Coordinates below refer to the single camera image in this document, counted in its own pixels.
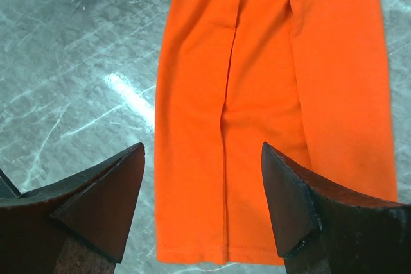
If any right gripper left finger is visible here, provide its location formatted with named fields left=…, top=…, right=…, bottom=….
left=1, top=143, right=145, bottom=273

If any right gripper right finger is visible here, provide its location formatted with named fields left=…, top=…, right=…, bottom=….
left=261, top=143, right=410, bottom=273

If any orange t shirt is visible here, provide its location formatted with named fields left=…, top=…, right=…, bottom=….
left=154, top=0, right=398, bottom=266

